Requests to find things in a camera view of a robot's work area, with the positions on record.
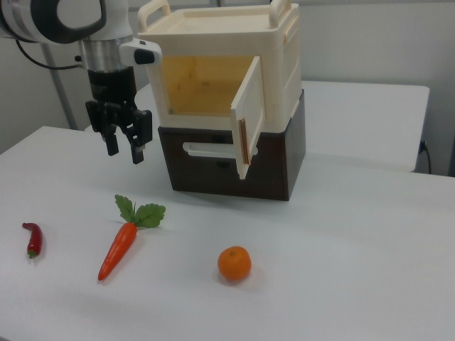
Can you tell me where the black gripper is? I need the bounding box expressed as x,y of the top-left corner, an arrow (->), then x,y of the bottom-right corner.
85,67 -> 154,166

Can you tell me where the cream cabinet door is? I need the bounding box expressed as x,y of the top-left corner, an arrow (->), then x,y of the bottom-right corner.
230,55 -> 268,181

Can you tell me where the cream plastic cabinet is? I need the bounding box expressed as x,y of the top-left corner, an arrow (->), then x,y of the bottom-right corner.
137,0 -> 303,133

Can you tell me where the grey metal pole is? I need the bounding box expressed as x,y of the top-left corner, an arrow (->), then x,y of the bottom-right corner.
41,44 -> 80,131

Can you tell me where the orange carrot with green leaves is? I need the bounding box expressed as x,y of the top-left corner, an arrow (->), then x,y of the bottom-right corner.
97,194 -> 167,282

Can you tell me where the red chili pepper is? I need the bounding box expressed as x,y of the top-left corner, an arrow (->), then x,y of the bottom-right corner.
21,222 -> 43,259

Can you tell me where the dark brown drawer box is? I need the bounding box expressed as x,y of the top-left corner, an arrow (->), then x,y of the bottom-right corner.
157,88 -> 306,202

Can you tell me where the orange mandarin fruit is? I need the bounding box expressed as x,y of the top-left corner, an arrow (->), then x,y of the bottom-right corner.
217,246 -> 252,282

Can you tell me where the white drawer handle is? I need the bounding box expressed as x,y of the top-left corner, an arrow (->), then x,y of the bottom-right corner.
182,141 -> 237,158

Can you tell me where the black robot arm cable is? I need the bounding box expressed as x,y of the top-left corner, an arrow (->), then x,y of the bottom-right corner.
14,38 -> 86,70

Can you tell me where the black wall power cable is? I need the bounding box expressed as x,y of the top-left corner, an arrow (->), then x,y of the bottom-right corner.
419,140 -> 433,175

